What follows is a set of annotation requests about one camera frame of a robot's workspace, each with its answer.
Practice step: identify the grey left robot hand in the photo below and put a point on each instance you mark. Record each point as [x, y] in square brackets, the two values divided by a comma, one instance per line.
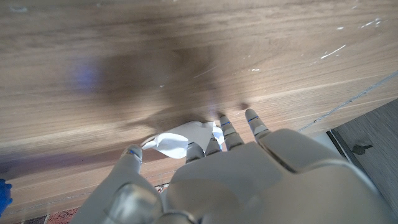
[248, 180]

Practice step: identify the white receipt paper strip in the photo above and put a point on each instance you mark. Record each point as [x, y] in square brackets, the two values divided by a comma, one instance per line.
[174, 143]

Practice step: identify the blue spiky ball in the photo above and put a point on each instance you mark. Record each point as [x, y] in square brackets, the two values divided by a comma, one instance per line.
[4, 196]

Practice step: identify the white upright panel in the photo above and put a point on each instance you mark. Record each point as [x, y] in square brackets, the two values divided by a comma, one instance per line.
[325, 139]

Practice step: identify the grey tape outline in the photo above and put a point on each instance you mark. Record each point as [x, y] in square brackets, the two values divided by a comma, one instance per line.
[351, 100]

